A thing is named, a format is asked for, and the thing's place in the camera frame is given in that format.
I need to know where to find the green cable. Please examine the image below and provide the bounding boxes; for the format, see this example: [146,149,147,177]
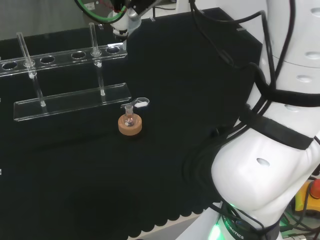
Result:
[74,0,127,25]

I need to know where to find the black bench cloth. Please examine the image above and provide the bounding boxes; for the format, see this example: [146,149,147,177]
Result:
[0,7,264,240]

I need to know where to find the black cable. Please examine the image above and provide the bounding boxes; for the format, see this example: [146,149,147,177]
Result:
[188,0,266,71]

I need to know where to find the cork ring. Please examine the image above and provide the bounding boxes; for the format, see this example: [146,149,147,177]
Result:
[117,113,144,137]

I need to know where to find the clear glass funnel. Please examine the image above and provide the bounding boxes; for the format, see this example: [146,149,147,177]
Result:
[121,11,142,52]

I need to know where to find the clear funnel stand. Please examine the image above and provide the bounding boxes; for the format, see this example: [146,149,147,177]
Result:
[0,22,132,123]

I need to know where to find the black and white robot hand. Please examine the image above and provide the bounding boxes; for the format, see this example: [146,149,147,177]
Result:
[109,0,142,38]

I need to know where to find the clear round-bottom flask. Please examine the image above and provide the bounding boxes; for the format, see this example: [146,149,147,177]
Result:
[123,103,136,128]

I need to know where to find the yellow stop button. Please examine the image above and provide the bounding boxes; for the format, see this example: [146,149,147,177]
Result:
[294,178,320,216]

